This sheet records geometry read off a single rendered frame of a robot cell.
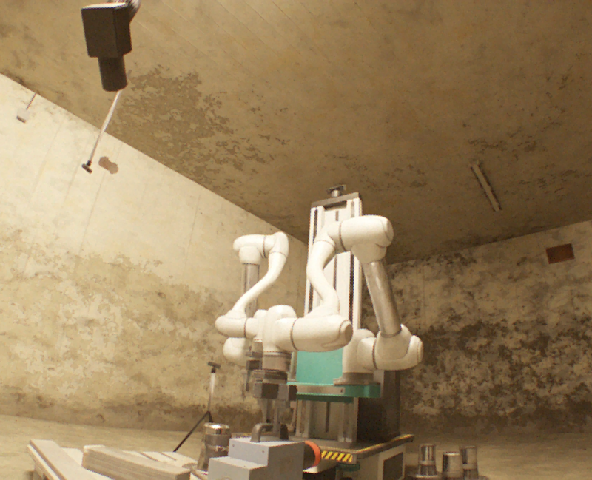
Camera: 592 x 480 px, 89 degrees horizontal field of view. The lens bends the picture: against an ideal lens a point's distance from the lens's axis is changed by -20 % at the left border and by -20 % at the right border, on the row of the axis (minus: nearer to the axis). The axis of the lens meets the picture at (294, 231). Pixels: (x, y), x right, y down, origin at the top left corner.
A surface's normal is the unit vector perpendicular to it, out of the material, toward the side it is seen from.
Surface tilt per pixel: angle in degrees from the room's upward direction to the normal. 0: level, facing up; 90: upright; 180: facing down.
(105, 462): 90
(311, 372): 90
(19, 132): 90
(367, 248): 141
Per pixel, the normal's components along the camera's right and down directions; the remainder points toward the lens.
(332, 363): -0.53, -0.40
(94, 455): -0.26, -0.43
